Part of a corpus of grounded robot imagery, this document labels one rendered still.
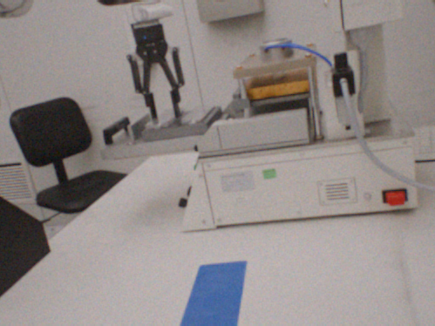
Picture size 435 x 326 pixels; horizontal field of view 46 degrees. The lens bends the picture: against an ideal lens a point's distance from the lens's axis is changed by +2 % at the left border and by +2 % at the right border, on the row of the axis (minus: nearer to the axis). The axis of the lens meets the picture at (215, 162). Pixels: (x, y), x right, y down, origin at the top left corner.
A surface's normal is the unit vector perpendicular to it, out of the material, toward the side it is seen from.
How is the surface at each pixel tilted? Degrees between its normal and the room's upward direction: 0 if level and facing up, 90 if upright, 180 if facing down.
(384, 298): 0
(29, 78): 90
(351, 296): 0
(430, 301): 0
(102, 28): 90
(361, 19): 90
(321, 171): 90
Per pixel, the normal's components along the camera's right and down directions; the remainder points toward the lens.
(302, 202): -0.18, 0.31
